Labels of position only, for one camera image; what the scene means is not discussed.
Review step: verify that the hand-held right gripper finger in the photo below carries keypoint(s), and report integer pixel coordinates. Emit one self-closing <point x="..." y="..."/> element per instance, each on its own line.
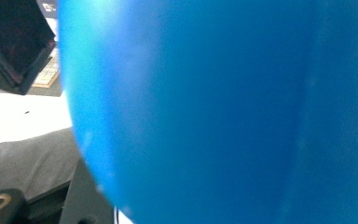
<point x="34" y="161"/>

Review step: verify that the blue bottle with white cap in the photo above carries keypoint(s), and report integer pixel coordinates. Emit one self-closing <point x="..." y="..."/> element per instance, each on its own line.
<point x="199" y="109"/>

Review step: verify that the dark panel with white label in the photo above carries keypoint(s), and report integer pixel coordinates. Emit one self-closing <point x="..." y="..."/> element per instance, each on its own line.
<point x="48" y="7"/>

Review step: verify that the beige board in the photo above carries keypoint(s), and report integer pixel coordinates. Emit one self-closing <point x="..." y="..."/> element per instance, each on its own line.
<point x="48" y="73"/>

